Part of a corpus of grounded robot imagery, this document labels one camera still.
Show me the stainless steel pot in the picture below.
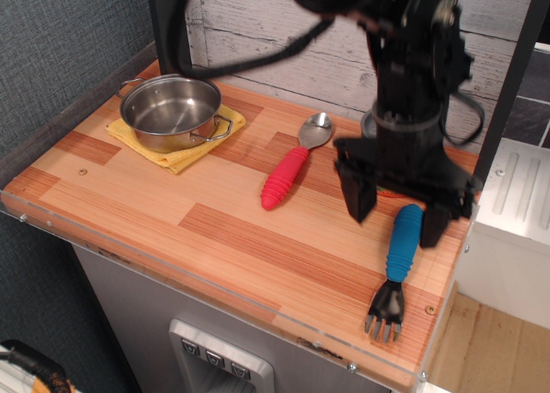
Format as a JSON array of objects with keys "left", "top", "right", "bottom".
[{"left": 116, "top": 74, "right": 235, "bottom": 153}]

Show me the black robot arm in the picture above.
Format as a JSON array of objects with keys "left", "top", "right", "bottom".
[{"left": 295, "top": 0, "right": 483, "bottom": 248}]

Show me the dark vertical post left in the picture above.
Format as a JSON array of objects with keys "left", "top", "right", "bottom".
[{"left": 148, "top": 0, "right": 191, "bottom": 75}]

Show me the dark vertical post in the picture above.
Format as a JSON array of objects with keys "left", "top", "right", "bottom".
[
  {"left": 474, "top": 0, "right": 549, "bottom": 183},
  {"left": 148, "top": 0, "right": 191, "bottom": 75}
]

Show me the red handled metal spoon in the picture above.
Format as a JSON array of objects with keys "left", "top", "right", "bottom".
[{"left": 260, "top": 113, "right": 333, "bottom": 211}]

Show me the yellow folded cloth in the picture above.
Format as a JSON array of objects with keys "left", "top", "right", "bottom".
[{"left": 106, "top": 105, "right": 247, "bottom": 175}]

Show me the black braided cable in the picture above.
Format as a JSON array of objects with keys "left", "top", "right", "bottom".
[{"left": 165, "top": 0, "right": 336, "bottom": 84}]

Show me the patterned can with grey lid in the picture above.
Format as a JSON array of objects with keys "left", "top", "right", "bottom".
[{"left": 360, "top": 110, "right": 376, "bottom": 139}]

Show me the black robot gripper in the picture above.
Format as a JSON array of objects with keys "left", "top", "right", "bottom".
[{"left": 333, "top": 104, "right": 481, "bottom": 249}]

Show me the dark vertical post right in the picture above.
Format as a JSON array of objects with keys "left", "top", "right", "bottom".
[{"left": 474, "top": 0, "right": 549, "bottom": 183}]

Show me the grey cabinet with button panel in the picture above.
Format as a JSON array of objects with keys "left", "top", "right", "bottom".
[{"left": 76, "top": 246, "right": 418, "bottom": 392}]

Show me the blue handled metal fork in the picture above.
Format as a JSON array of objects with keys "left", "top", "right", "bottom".
[{"left": 364, "top": 204, "right": 424, "bottom": 343}]

